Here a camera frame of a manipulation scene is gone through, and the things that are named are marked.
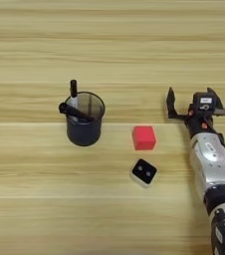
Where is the thick black marker pen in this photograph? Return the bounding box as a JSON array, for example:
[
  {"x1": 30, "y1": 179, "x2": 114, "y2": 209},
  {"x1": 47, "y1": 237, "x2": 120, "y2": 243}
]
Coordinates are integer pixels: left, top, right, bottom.
[{"x1": 58, "y1": 102, "x2": 96, "y2": 124}]

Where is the red cube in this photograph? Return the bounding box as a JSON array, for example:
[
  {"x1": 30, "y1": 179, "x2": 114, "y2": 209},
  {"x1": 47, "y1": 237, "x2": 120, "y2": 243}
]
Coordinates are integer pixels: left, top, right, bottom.
[{"x1": 131, "y1": 125, "x2": 157, "y2": 151}]

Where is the black mesh pen cup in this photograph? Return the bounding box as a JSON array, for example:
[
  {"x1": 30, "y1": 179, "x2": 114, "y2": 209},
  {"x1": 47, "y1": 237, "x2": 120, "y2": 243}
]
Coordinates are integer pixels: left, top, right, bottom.
[{"x1": 65, "y1": 91, "x2": 106, "y2": 147}]

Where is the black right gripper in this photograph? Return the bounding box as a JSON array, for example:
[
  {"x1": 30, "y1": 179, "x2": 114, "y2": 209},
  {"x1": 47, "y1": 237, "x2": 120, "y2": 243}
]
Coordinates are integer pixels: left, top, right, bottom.
[{"x1": 166, "y1": 87, "x2": 225, "y2": 139}]

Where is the white box with black top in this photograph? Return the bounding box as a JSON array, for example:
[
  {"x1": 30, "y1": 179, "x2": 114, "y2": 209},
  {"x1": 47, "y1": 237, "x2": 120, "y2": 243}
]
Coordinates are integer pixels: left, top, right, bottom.
[{"x1": 129, "y1": 157, "x2": 158, "y2": 189}]

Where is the black box with white label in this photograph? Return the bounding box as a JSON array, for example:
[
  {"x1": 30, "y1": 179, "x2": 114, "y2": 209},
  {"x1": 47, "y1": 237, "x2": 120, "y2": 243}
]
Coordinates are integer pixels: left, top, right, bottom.
[{"x1": 192, "y1": 92, "x2": 217, "y2": 116}]

